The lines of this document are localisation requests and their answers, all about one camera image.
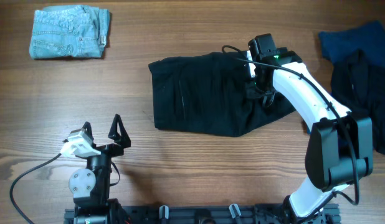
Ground dark blue garment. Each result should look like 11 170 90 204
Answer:
318 21 385 68

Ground black shorts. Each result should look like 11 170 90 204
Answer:
148 52 295 137

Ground black garment in pile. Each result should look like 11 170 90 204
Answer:
331 50 385 155

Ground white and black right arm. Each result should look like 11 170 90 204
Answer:
246 34 373 223

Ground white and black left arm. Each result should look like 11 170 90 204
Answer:
61 114 131 223

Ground folded light blue jeans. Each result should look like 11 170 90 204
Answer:
29 4 110 59

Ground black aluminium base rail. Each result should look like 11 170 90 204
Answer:
64 203 341 224

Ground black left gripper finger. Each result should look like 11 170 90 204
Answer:
108 114 131 148
82 121 93 142

